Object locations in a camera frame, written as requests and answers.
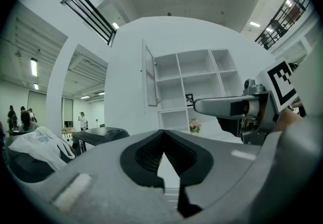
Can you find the white open shelf cabinet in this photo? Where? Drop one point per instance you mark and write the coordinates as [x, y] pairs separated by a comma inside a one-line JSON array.
[[196, 84]]

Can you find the small black picture frame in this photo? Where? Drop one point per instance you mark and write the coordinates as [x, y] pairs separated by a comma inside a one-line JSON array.
[[189, 100]]

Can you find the pink flower pot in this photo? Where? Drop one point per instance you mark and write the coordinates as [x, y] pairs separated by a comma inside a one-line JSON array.
[[195, 125]]

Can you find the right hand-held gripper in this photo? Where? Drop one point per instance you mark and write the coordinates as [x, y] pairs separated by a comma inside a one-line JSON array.
[[267, 107]]

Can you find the glass cabinet door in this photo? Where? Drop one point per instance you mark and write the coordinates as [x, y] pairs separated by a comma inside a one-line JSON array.
[[151, 79]]

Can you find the white plastic bag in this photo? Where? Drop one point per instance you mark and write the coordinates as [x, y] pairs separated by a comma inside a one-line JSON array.
[[43, 146]]

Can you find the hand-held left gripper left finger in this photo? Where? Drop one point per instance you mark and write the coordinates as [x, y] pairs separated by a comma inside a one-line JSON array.
[[101, 192]]

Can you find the black balcony railing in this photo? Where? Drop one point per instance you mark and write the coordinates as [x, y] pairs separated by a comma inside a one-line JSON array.
[[285, 16], [83, 3]]

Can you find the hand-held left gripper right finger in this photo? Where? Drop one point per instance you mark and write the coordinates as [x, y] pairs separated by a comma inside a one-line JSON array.
[[227, 180]]

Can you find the black machine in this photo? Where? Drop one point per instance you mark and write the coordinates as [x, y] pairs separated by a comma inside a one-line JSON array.
[[101, 136]]

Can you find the dark grey chair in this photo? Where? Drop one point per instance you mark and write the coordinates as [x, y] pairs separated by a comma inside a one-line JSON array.
[[27, 170]]

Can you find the rectangular ceiling light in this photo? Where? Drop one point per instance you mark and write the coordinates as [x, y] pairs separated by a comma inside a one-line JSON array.
[[255, 24], [33, 67], [115, 25], [36, 86]]

